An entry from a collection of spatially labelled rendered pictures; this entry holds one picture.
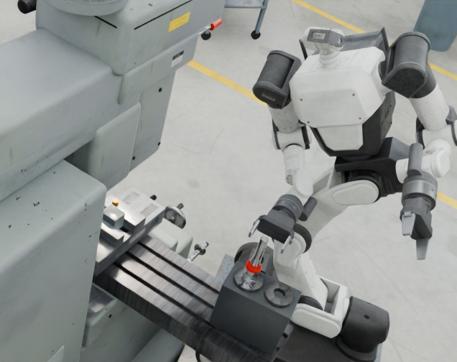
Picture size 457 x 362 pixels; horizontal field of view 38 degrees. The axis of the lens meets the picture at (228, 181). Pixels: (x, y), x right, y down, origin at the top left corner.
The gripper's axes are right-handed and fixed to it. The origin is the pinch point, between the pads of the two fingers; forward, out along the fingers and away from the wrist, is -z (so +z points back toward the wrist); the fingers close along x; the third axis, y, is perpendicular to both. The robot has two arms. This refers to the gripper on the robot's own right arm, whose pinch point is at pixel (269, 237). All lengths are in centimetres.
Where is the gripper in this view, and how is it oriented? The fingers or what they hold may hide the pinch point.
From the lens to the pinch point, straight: 198.2
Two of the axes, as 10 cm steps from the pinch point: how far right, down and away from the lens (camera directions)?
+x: 8.8, 4.4, -2.0
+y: -2.3, 7.4, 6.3
